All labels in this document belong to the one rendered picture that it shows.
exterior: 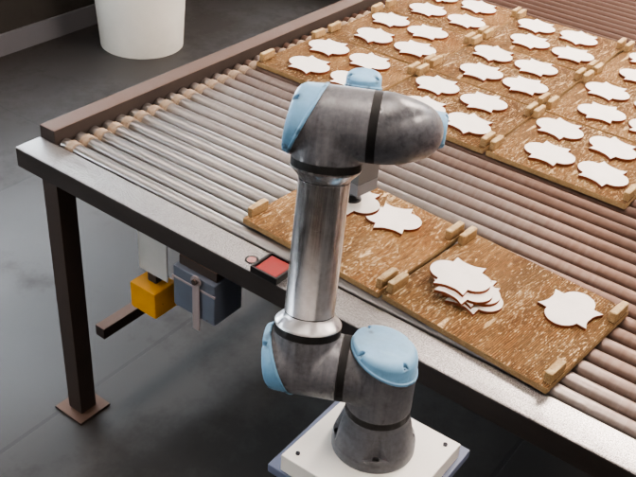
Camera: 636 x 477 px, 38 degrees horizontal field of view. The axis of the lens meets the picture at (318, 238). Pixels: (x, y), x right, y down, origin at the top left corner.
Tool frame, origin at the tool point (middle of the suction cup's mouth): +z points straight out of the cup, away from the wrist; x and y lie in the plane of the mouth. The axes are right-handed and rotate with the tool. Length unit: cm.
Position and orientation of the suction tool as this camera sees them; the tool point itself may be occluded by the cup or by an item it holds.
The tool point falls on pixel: (351, 203)
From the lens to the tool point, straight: 207.6
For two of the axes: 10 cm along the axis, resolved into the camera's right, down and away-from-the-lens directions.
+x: -7.3, 3.5, -5.9
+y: -6.8, -4.5, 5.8
